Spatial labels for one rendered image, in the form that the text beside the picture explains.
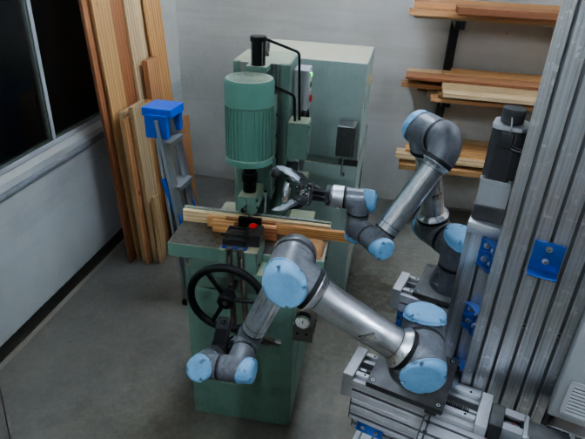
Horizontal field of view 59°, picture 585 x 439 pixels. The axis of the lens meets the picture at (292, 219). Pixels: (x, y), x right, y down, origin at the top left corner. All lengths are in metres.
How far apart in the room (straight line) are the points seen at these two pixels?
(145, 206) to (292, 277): 2.24
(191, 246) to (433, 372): 1.04
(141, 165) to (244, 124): 1.53
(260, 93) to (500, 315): 1.02
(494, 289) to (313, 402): 1.30
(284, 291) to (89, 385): 1.70
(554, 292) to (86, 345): 2.29
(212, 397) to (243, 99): 1.36
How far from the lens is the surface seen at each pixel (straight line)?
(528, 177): 1.43
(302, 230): 2.03
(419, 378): 1.39
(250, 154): 1.85
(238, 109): 1.81
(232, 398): 2.47
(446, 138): 1.68
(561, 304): 1.58
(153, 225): 3.46
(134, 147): 3.25
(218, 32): 4.31
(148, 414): 2.62
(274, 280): 1.26
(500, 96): 3.66
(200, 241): 2.02
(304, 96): 2.12
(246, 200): 1.97
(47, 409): 2.76
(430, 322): 1.46
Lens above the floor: 1.95
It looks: 29 degrees down
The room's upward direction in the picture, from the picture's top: 2 degrees clockwise
